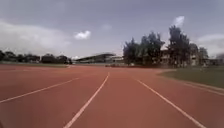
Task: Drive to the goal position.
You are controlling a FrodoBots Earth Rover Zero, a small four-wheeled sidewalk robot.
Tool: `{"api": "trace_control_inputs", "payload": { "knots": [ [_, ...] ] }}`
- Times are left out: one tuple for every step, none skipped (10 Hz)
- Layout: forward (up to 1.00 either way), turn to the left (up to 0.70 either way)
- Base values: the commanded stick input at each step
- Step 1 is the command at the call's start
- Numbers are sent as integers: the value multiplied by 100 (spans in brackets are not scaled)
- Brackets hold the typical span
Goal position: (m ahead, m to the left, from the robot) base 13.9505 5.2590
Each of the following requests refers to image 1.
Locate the group of dark trees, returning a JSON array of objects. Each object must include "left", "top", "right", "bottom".
[{"left": 122, "top": 25, "right": 210, "bottom": 68}]

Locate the green grass field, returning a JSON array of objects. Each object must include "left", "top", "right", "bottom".
[{"left": 159, "top": 66, "right": 224, "bottom": 90}]

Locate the grass strip beyond track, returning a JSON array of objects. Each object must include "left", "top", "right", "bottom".
[{"left": 0, "top": 61, "right": 71, "bottom": 69}]

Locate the row of distant trees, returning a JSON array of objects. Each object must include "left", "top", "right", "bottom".
[{"left": 0, "top": 49, "right": 73, "bottom": 65}]

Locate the red running track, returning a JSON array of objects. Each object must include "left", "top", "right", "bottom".
[{"left": 0, "top": 63, "right": 224, "bottom": 128}]

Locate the pale building behind trees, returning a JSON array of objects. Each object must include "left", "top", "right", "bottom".
[{"left": 159, "top": 49, "right": 224, "bottom": 67}]

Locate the low grandstand building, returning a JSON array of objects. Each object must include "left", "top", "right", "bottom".
[{"left": 73, "top": 52, "right": 125, "bottom": 65}]

